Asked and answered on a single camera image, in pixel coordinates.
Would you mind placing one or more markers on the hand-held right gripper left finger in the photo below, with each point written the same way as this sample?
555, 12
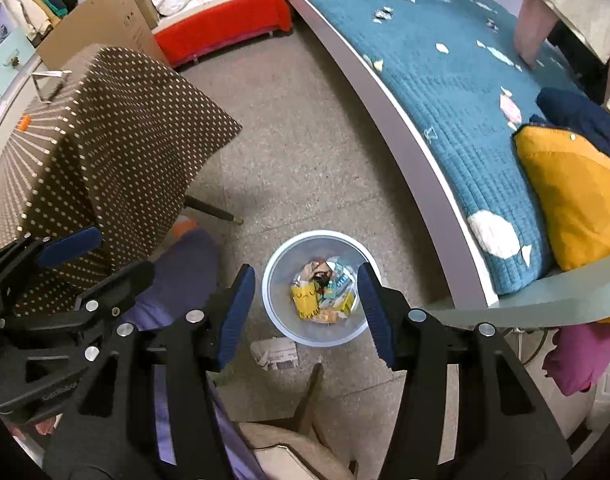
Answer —
235, 315

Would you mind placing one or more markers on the bed with blue mattress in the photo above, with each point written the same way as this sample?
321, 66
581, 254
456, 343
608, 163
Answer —
435, 85

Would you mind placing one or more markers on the person's purple trousers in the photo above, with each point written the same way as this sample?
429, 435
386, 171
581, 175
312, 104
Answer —
185, 270

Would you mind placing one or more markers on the crumpled printed paper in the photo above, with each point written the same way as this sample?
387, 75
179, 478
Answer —
275, 355

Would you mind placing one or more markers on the teal drawer cabinet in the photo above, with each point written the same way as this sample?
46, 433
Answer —
5, 75

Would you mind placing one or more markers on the magenta garment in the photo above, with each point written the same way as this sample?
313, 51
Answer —
580, 360

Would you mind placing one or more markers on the light blue plastic bin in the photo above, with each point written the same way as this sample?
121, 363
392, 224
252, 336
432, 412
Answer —
285, 327

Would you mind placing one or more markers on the cream hanging sweater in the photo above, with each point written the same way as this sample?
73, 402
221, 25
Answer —
580, 0

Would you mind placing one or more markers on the pink garment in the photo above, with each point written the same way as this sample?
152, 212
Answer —
532, 30

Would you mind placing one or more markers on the red storage box white lid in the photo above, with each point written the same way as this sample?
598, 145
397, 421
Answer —
225, 25

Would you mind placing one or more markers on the round table polka-dot cloth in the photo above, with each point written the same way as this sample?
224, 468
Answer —
110, 135

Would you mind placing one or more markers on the yellow white carton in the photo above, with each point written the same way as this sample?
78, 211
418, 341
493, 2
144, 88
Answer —
346, 303

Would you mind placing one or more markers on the person's left hand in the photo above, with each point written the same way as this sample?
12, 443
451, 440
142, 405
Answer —
47, 426

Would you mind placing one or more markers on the cream hanging garment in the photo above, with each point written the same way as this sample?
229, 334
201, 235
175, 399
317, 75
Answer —
25, 10

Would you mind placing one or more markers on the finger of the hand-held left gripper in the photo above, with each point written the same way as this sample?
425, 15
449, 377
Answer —
110, 292
70, 247

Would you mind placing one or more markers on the cardboard box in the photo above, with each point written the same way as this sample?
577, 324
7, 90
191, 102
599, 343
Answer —
110, 25

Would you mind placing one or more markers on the yellow packet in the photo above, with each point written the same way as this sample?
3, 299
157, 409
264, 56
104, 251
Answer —
305, 302

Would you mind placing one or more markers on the metal stool frame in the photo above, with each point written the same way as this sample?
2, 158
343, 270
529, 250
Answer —
532, 347

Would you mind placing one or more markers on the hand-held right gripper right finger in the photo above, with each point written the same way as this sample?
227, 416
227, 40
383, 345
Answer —
377, 315

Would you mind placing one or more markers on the navy garment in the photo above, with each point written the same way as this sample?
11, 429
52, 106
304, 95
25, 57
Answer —
575, 110

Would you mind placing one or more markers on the metal table leg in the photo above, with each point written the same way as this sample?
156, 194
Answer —
210, 209

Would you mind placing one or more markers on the white green box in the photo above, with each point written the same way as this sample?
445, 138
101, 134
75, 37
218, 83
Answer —
342, 277

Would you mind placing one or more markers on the light green bunk bed frame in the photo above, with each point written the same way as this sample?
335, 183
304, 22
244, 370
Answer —
385, 125

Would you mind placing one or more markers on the beige cushioned chair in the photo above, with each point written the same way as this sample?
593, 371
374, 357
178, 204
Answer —
285, 445

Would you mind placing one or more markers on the dark hanging clothes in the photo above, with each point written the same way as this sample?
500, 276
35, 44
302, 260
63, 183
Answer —
575, 60

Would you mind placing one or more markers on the white plastic bag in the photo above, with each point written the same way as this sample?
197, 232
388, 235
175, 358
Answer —
172, 0

